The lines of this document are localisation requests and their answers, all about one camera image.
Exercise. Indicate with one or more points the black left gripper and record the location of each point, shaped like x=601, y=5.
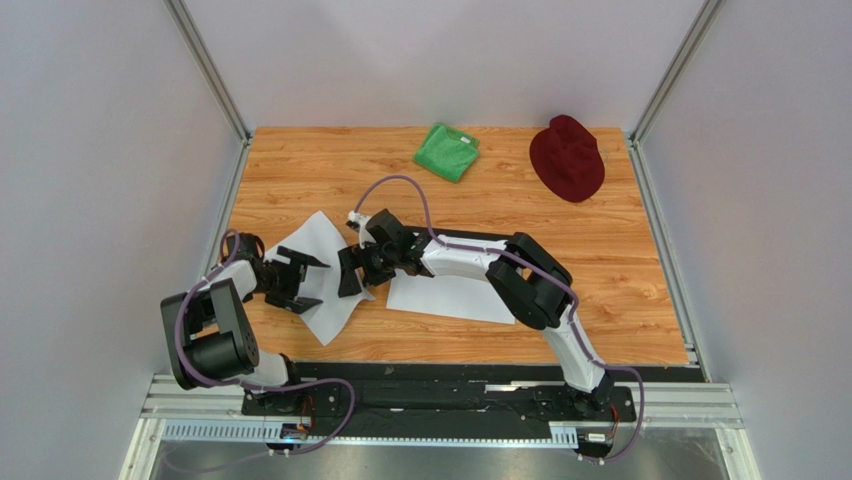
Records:
x=295, y=270

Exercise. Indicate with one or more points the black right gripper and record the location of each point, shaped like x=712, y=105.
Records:
x=363, y=263

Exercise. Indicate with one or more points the white paper sheet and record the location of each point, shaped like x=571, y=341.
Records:
x=448, y=296
x=318, y=237

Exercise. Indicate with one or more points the black clipboard folder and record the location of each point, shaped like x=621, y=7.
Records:
x=452, y=233

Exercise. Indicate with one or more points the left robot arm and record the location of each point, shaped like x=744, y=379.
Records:
x=210, y=340

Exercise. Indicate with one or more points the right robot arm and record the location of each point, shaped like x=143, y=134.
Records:
x=529, y=282

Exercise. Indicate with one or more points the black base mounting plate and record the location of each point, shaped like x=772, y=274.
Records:
x=439, y=401

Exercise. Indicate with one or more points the green folded cloth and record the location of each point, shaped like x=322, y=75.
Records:
x=447, y=152

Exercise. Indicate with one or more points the dark red hat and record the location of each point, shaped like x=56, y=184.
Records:
x=567, y=160

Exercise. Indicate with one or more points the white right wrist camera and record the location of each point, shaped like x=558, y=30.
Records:
x=357, y=222

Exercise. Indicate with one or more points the aluminium frame rail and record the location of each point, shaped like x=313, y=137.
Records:
x=686, y=428

